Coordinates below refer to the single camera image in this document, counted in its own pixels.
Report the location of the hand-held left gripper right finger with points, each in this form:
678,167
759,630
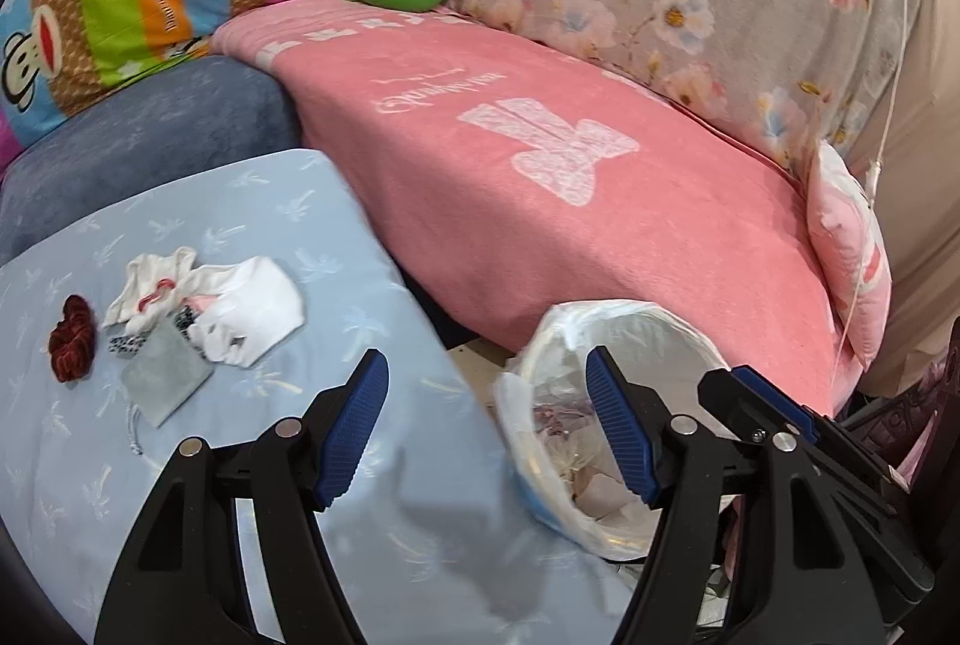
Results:
619,427

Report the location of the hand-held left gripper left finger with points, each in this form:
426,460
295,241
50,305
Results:
352,427

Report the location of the light blue palm-print cloth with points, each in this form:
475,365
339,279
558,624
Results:
75,465

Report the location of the grey fabric pouch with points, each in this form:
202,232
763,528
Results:
165,375

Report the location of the pink pillow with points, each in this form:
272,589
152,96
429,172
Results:
847,240

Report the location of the blue-grey cushion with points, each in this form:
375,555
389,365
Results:
150,120

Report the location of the velvet scrunchie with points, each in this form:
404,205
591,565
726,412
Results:
64,345

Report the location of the pink blanket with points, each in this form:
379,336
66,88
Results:
562,240

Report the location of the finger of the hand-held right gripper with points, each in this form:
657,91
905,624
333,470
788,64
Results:
750,401

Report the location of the black and white patterned cloth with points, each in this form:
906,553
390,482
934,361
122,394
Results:
124,345

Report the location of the bin with white plastic bag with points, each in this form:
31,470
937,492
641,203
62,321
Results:
652,330

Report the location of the plain white sock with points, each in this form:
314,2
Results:
255,311

